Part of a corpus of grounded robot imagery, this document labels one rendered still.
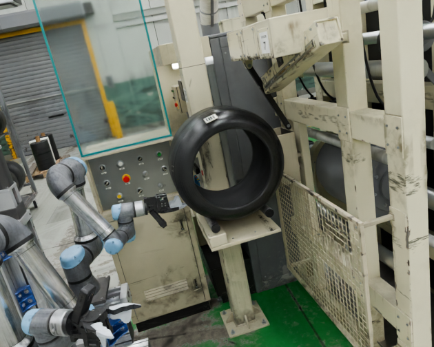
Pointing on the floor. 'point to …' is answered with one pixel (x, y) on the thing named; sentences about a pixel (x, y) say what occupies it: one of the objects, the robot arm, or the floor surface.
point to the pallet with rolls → (43, 155)
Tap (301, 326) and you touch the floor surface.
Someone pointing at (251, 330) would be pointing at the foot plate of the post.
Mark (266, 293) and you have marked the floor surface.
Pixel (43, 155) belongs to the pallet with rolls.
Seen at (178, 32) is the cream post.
